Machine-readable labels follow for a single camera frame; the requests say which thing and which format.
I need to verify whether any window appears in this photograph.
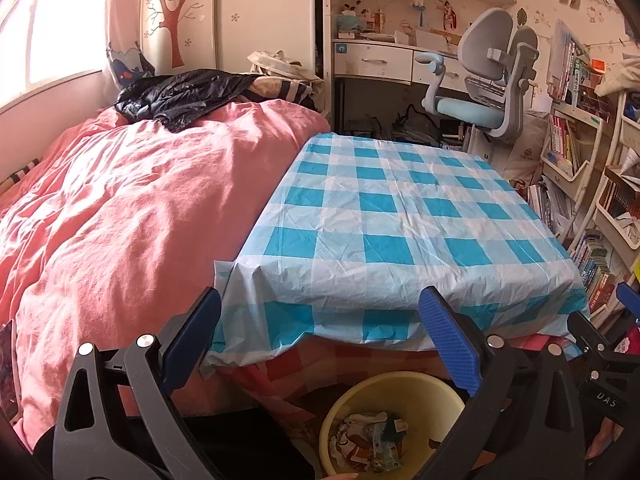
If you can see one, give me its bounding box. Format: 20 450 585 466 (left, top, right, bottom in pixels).
0 0 116 107

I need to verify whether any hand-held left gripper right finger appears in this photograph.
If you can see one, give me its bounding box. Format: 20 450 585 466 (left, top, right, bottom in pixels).
419 286 586 480

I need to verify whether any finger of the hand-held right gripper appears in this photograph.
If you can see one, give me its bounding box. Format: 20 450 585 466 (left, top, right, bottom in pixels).
566 309 612 357
616 281 640 315

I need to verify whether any blue white checkered tablecloth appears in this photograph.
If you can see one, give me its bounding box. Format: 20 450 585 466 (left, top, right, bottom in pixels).
202 132 591 376

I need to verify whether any pink duvet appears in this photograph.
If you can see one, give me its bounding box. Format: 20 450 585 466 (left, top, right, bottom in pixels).
0 100 331 441

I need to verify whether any row of tall upright books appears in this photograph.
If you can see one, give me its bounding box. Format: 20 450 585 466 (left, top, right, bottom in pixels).
547 35 603 104

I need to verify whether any person's right hand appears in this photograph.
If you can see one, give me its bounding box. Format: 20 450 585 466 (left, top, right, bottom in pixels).
585 417 623 461

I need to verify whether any stack of papers and folders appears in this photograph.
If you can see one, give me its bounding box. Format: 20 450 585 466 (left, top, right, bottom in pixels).
525 180 572 237

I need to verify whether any yellow plastic bin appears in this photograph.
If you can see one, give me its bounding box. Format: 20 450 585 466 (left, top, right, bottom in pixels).
318 372 466 480

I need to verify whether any tall white book rack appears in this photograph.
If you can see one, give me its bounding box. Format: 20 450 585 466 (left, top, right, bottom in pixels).
592 90 640 252

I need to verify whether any white desk with drawers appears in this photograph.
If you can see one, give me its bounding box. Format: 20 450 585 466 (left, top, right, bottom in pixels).
332 40 481 92

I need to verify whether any black metal stool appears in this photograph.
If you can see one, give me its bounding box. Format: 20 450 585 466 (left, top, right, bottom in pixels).
347 117 382 137

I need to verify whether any striped pillow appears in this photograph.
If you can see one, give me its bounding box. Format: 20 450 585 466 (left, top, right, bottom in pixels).
0 159 41 189

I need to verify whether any white wardrobe with tree decal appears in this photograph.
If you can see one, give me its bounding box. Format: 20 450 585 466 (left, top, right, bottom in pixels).
105 0 321 81

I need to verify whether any stack of books on floor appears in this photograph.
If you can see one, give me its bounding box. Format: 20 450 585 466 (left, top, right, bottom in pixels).
570 230 621 316

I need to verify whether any beige canvas bag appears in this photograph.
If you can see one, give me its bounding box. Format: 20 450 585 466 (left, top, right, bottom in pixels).
247 51 321 84

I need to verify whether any tan navy striped blanket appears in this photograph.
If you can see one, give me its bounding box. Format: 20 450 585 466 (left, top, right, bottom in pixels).
245 75 316 109

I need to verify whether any black puffer jacket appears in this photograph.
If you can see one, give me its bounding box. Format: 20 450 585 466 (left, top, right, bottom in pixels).
114 68 251 133

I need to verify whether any red checkered table skirt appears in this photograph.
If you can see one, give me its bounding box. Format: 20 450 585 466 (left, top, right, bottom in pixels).
215 332 576 413

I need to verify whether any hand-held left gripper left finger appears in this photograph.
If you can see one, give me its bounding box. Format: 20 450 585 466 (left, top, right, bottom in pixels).
52 286 223 480

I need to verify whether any grey blue desk chair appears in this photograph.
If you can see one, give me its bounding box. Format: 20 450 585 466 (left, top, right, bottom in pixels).
415 7 541 153

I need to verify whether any blue whale print decoration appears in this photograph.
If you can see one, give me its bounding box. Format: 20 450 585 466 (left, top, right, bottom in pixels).
106 42 156 89

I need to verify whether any red snack wrapper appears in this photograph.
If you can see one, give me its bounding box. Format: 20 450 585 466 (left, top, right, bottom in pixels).
331 430 373 467

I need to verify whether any row of books in rack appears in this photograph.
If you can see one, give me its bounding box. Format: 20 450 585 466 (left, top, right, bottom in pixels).
547 115 583 173

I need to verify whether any white cloth bag with logo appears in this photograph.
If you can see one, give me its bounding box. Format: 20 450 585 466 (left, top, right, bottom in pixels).
502 112 548 186

